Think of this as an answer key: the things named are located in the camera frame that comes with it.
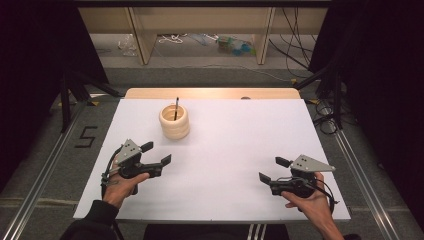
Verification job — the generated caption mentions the beige ribbed pen holder cup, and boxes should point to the beige ribbed pen holder cup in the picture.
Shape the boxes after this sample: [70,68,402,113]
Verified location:
[158,103,191,141]

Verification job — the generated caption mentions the aluminium floor rail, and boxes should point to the aluminium floor rail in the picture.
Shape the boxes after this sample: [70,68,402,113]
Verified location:
[0,99,92,240]
[334,127,402,240]

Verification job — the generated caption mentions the coiled black floor cable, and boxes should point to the coiled black floor cable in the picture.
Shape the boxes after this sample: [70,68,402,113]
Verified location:
[312,99,340,136]

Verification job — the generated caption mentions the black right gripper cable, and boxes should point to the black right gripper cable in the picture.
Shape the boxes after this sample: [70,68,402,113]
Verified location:
[311,178,340,216]

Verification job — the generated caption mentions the clear plastic bag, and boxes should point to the clear plastic bag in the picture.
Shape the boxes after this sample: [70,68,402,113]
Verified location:
[116,33,139,57]

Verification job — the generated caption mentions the white rope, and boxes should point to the white rope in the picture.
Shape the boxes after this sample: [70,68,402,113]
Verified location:
[157,33,189,45]

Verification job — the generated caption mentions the wooden table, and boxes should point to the wooden table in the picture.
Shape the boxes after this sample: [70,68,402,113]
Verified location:
[123,87,302,101]

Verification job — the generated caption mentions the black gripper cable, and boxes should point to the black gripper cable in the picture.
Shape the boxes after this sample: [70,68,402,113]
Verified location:
[99,145,126,240]
[311,178,340,216]

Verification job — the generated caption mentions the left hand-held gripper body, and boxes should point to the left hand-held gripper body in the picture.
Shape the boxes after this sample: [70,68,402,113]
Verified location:
[113,138,165,181]

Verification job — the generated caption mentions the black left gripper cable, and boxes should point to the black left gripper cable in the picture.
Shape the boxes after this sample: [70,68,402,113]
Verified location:
[99,145,126,240]

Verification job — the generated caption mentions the person's left hand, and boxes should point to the person's left hand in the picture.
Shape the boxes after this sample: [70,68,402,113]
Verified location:
[102,159,151,210]

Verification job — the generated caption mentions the white foam board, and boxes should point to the white foam board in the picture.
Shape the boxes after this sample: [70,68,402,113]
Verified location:
[72,98,352,223]

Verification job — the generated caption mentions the colourful plastic packet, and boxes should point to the colourful plastic packet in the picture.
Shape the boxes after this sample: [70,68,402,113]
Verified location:
[216,34,257,57]

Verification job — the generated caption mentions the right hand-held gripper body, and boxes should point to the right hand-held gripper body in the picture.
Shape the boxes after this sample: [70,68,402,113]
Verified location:
[269,154,337,199]

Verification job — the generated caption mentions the light wooden shelf unit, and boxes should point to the light wooden shelf unit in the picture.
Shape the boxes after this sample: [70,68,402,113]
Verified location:
[77,6,330,66]

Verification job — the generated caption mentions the person's black striped trousers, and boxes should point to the person's black striped trousers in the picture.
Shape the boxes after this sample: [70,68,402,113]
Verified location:
[142,223,291,240]

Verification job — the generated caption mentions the black curtain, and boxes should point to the black curtain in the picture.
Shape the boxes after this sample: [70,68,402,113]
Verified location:
[307,0,424,232]
[0,0,110,194]

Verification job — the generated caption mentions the black metal stand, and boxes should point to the black metal stand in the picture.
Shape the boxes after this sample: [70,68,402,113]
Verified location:
[59,70,123,135]
[292,64,345,131]

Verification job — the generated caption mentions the person's right hand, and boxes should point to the person's right hand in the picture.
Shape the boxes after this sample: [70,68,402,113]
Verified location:
[281,171,335,229]

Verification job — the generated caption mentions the hanging black cables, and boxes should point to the hanging black cables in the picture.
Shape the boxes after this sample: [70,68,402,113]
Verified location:
[267,7,318,80]

